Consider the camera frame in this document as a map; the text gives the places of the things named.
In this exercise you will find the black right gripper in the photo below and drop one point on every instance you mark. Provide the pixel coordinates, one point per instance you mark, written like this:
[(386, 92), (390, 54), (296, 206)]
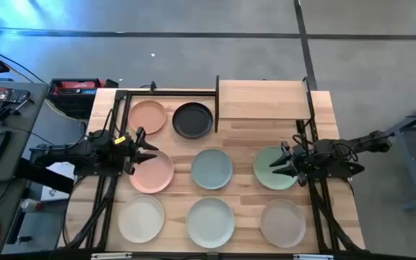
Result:
[(309, 162)]

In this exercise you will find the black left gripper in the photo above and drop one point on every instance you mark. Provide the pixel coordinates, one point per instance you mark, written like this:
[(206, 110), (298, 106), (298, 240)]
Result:
[(126, 159)]

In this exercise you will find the mint green plate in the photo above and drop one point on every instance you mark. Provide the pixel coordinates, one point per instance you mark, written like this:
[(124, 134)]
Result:
[(262, 173)]

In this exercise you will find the pink plate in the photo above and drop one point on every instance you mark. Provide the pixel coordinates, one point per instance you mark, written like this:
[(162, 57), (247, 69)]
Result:
[(154, 178)]

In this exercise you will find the small terracotta plate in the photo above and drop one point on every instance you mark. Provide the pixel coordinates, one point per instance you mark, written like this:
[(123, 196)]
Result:
[(146, 116)]

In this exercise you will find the taupe plate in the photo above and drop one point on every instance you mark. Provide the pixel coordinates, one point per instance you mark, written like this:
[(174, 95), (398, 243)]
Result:
[(283, 223)]

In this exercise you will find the black plate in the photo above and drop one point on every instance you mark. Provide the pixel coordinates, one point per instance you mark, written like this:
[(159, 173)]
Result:
[(193, 121)]

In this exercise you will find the cream white plate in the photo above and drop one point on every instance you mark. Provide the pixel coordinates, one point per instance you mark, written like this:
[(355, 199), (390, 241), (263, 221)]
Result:
[(141, 219)]

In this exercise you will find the blue-grey plate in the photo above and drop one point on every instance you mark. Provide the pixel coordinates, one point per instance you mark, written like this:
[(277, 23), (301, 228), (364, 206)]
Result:
[(211, 169)]

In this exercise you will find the pale grey-green plate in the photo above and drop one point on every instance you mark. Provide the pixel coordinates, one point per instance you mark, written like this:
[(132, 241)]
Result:
[(210, 222)]

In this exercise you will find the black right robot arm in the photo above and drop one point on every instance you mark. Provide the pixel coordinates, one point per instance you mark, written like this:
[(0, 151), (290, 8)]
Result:
[(359, 142)]

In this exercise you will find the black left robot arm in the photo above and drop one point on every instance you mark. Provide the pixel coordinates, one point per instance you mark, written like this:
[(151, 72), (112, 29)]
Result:
[(60, 153)]

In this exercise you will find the wooden shelf with black legs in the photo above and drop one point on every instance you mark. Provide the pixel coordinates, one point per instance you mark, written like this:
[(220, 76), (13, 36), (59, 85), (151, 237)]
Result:
[(262, 99)]

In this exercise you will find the yellow tag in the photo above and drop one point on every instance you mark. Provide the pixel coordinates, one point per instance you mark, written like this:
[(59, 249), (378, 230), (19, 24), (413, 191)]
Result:
[(120, 140)]

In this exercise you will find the small black clamp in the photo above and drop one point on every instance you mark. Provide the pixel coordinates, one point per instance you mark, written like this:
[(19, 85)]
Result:
[(153, 87)]

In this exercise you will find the small black box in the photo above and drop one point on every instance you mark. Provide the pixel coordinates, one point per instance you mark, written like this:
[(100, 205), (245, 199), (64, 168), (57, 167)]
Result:
[(111, 83)]

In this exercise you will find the white cardboard box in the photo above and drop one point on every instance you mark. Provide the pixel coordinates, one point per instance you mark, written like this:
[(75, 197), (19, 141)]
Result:
[(61, 169)]

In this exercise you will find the red and black toolbox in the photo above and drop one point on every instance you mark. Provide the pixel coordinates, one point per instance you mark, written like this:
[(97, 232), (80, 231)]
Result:
[(74, 86)]

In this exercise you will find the black desk beam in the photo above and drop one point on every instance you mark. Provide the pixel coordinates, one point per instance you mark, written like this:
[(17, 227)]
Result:
[(45, 177)]

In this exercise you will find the grey desk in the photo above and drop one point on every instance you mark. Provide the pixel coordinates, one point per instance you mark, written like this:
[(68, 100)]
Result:
[(20, 144)]

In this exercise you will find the clear plastic bottle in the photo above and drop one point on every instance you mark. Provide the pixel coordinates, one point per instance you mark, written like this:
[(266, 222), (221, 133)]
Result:
[(31, 205)]

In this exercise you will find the blue-grey table stand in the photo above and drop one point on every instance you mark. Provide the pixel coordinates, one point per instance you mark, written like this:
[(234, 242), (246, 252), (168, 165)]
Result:
[(410, 162)]

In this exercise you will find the black clip tool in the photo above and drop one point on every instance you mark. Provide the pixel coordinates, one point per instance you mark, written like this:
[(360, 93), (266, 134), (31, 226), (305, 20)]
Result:
[(5, 112)]

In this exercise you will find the red and black phone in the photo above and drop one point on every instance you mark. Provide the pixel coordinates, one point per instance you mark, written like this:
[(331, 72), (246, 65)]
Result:
[(9, 95)]

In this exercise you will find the black aluminium extrusion frame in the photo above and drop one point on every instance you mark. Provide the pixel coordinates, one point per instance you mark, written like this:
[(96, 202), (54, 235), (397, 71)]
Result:
[(315, 206), (172, 93)]

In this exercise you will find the black table-level camera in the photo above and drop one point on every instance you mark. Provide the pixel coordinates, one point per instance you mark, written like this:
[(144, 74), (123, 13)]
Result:
[(212, 256)]

